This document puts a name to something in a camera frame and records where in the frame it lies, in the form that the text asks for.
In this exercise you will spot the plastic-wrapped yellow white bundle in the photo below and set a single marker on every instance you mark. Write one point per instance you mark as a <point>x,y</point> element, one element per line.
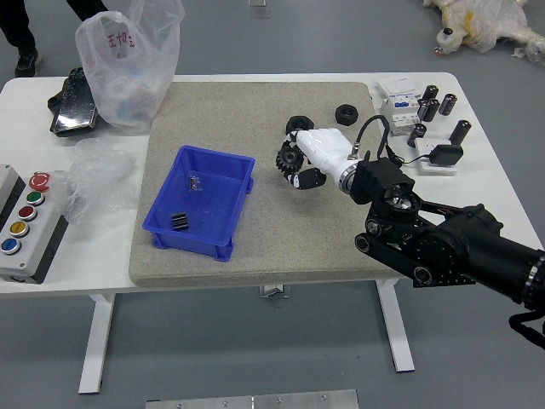
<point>489,21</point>

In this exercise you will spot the small black gear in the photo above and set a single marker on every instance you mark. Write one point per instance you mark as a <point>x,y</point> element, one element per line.
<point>179,221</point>

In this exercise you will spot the white wall socket block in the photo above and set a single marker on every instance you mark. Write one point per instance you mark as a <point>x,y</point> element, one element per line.
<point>426,149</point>

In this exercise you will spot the person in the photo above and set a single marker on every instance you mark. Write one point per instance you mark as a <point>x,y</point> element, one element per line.
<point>19,34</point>

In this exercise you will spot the small black hex nut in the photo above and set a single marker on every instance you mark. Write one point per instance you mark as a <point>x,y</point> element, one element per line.
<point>346,113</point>

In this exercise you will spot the flat white carton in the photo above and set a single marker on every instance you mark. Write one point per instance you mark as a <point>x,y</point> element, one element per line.
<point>398,86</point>

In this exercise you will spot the black power adapter plug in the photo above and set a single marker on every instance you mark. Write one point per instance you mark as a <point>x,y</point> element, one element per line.
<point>447,155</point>

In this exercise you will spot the white plastic bag red print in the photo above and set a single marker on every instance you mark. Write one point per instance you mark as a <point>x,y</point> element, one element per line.
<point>127,85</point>

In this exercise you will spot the crumpled clear plastic bag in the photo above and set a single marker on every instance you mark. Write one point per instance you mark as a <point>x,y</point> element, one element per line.
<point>100,179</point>

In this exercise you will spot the metal floor socket plate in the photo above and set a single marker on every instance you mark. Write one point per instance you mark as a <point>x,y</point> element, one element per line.
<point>262,12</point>

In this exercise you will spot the small metal bracket piece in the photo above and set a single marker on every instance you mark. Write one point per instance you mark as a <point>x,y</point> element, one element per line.
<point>195,182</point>

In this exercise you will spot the grey-brown table mat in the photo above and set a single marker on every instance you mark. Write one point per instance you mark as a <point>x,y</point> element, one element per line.
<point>255,106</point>

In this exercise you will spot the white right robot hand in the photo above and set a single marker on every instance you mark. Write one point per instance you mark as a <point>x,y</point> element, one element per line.
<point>328,149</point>

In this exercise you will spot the metal under-table bracket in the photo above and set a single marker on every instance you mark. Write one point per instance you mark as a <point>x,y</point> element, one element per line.
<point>274,292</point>

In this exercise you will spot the big black hex nut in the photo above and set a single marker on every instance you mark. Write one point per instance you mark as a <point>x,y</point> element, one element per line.
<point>298,122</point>

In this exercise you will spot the white table leg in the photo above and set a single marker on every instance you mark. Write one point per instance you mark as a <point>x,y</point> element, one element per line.
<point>396,328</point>
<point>95,341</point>

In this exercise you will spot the grey push-button control box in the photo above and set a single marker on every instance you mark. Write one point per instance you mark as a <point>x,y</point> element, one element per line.
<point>30,238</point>

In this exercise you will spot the black plastic tray pack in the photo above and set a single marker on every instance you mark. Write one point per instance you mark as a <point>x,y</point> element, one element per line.
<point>70,111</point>

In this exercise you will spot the large black gear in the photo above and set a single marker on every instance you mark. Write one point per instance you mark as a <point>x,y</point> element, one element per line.
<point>291,158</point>

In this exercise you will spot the black cylindrical capacitor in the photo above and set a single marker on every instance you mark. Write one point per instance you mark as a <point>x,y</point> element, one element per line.
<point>461,131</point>
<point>449,104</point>
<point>416,135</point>
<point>431,93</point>
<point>423,111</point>
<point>434,110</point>

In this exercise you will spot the white circuit breaker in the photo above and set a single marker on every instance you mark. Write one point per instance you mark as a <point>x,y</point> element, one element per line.
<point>398,113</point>

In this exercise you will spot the grey metal base plate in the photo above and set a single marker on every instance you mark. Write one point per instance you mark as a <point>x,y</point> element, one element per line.
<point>255,400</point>

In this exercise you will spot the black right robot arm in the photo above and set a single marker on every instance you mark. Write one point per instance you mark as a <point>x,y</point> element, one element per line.
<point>468,247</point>

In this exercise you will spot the blue plastic bin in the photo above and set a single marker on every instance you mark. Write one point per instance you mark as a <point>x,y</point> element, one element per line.
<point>204,204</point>

